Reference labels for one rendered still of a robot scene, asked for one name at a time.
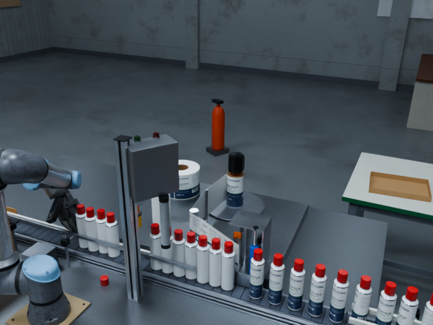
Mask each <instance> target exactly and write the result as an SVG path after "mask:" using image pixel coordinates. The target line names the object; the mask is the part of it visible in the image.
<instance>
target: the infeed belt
mask: <svg viewBox="0 0 433 325"><path fill-rule="evenodd" d="M16 226H17V228H16V229H15V230H14V232H16V233H20V234H22V235H26V236H29V237H33V238H35V239H39V240H42V241H46V242H50V243H52V244H56V245H59V246H61V242H60V240H61V239H62V238H63V233H59V232H56V231H52V230H48V229H46V228H42V227H38V226H34V225H32V224H28V223H25V222H20V223H19V224H17V225H16ZM68 248H69V249H72V250H76V251H79V252H83V253H87V254H89V255H93V256H96V257H100V258H102V259H106V260H109V261H113V262H117V263H119V264H123V265H125V264H124V251H122V250H120V256H119V257H117V258H110V257H109V256H108V254H106V255H103V254H100V253H99V251H98V252H90V251H89V250H88V249H81V248H80V246H79V238H77V237H74V238H72V239H71V240H70V245H68ZM141 265H142V270H143V271H146V272H150V273H154V274H156V275H160V276H163V277H167V278H169V279H173V280H176V281H180V282H184V283H186V284H190V285H193V286H197V287H199V288H204V289H206V290H210V291H213V292H217V293H221V294H223V295H227V296H230V297H234V298H236V299H240V300H244V301H247V302H251V303H253V304H257V305H260V306H264V307H266V308H271V309H273V310H277V311H281V312H284V313H288V314H290V315H294V316H297V317H301V318H303V319H307V320H311V321H314V322H318V323H320V324H324V325H345V321H346V318H347V314H346V313H344V318H343V322H342V323H341V324H335V323H333V322H331V321H330V320H329V310H330V309H329V308H324V307H323V310H322V316H321V317H317V318H316V317H312V316H310V315H309V314H308V312H307V310H308V305H309V303H308V302H304V301H302V308H301V310H300V311H291V310H290V309H289V308H288V307H287V303H288V297H285V296H283V295H282V303H281V304H280V305H277V306H273V305H271V304H269V302H268V294H269V292H268V291H266V292H265V290H263V296H262V298H261V299H259V300H253V299H251V298H250V297H249V288H248V287H245V286H241V285H239V284H235V287H234V289H233V290H232V291H224V290H223V289H222V288H221V286H220V287H218V288H213V287H211V286H210V285H209V283H207V284H199V283H198V282H197V280H193V281H190V280H187V279H186V276H184V277H181V278H177V277H175V276H174V275H173V273H172V274H164V273H163V272H162V270H160V271H153V270H152V269H151V259H150V258H147V257H143V256H141ZM325 309H326V310H325Z"/></svg>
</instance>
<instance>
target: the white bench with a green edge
mask: <svg viewBox="0 0 433 325"><path fill-rule="evenodd" d="M370 171H372V172H380V173H388V174H393V175H402V176H407V177H415V178H420V179H428V181H429V184H430V191H431V194H432V199H431V202H425V201H417V200H412V199H405V198H400V197H393V196H388V195H380V194H376V193H369V180H370ZM342 201H345V202H349V208H348V213H347V214H348V215H354V216H358V217H363V216H364V211H367V212H372V213H378V214H382V215H387V216H390V217H395V218H399V219H405V220H408V221H414V222H419V223H423V224H428V225H431V226H433V164H429V163H425V162H417V161H410V160H406V159H398V158H394V157H387V156H383V155H376V154H371V153H364V152H362V153H361V155H360V158H359V159H358V162H357V164H356V166H355V169H354V171H353V173H352V175H351V178H350V180H349V182H348V185H347V187H346V189H345V191H344V193H343V196H342ZM383 265H386V266H390V267H393V268H397V269H401V270H405V271H409V272H412V273H417V274H420V275H424V276H427V277H432V278H433V270H430V269H426V268H422V267H419V266H415V265H411V264H407V263H404V262H399V261H394V260H391V259H386V258H383Z"/></svg>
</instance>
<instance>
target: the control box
mask: <svg viewBox="0 0 433 325"><path fill-rule="evenodd" d="M127 155H128V171H129V180H130V196H131V198H132V199H133V200H134V201H135V202H140V201H145V200H148V199H152V198H155V197H159V196H162V195H166V194H169V193H174V192H178V191H179V168H178V142H177V141H176V140H174V139H173V138H171V137H170V136H168V135H167V134H164V135H160V139H153V137H148V138H145V139H141V143H134V142H133V144H131V145H128V147H127Z"/></svg>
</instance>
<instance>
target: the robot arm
mask: <svg viewBox="0 0 433 325"><path fill-rule="evenodd" d="M81 181H82V177H81V173H80V172H78V171H73V170H72V171H68V170H65V169H62V168H60V167H57V166H54V165H52V164H49V162H48V161H47V160H46V159H43V158H42V157H40V156H37V155H34V154H32V153H29V152H25V151H22V150H17V149H12V148H7V149H6V148H0V295H28V297H29V301H30V302H29V305H28V311H27V318H28V322H29V323H30V325H58V324H60V323H62V322H63V321H64V320H66V319H67V317H68V316H69V314H70V312H71V307H70V302H69V300H68V299H67V297H66V295H65V294H64V293H63V287H62V283H61V275H60V274H61V271H60V269H59V265H58V263H57V261H56V260H55V259H54V258H53V257H51V256H49V255H35V257H33V256H31V257H29V258H27V259H26V260H25V261H20V258H19V254H18V253H17V252H16V251H14V249H13V245H12V238H11V233H10V226H9V222H8V215H7V210H6V203H5V196H4V190H5V188H6V187H7V186H8V185H7V184H23V186H24V188H26V189H27V190H29V191H35V190H38V189H39V188H43V189H44V191H45V192H46V194H47V196H49V198H50V200H51V199H55V200H54V201H53V204H52V207H51V209H50V212H49V214H48V217H47V219H46V222H47V223H49V224H51V223H53V222H55V221H56V220H57V218H58V219H59V221H60V222H61V224H62V225H63V226H64V227H65V228H66V229H67V230H69V231H72V232H74V233H78V231H77V223H76V218H75V214H74V213H77V205H78V204H77V202H78V200H77V198H76V199H74V198H73V197H72V195H71V193H70V191H69V190H68V189H71V190H72V189H78V188H80V186H81ZM78 203H79V202H78Z"/></svg>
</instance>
